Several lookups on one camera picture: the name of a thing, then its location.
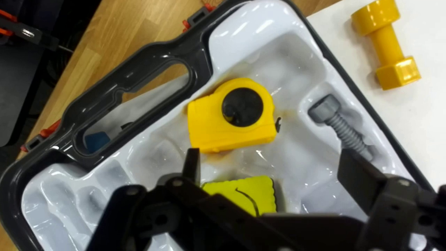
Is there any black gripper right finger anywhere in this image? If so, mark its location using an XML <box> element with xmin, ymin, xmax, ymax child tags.
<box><xmin>338</xmin><ymin>149</ymin><xmax>388</xmax><ymax>216</ymax></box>

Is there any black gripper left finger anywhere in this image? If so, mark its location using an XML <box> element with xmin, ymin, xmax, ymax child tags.
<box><xmin>181</xmin><ymin>147</ymin><xmax>201</xmax><ymax>183</ymax></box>

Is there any yellow toy tape measure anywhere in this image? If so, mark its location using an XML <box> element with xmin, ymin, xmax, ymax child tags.
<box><xmin>187</xmin><ymin>78</ymin><xmax>278</xmax><ymax>151</ymax></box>

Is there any grey tool case tray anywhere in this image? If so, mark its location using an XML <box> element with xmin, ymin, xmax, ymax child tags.
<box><xmin>2</xmin><ymin>0</ymin><xmax>445</xmax><ymax>251</ymax></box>

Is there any yellow smiley sponge block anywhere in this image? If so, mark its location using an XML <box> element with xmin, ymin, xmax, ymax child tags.
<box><xmin>202</xmin><ymin>175</ymin><xmax>278</xmax><ymax>216</ymax></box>

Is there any white cardboard box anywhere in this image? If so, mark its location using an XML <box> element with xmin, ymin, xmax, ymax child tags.
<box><xmin>310</xmin><ymin>0</ymin><xmax>446</xmax><ymax>188</ymax></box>

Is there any grey plastic toy screw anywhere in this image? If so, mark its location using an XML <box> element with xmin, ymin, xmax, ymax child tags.
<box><xmin>308</xmin><ymin>94</ymin><xmax>374</xmax><ymax>160</ymax></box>

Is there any yellow toy dumbbell bolt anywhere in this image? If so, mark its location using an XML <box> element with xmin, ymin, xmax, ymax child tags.
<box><xmin>352</xmin><ymin>0</ymin><xmax>421</xmax><ymax>90</ymax></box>

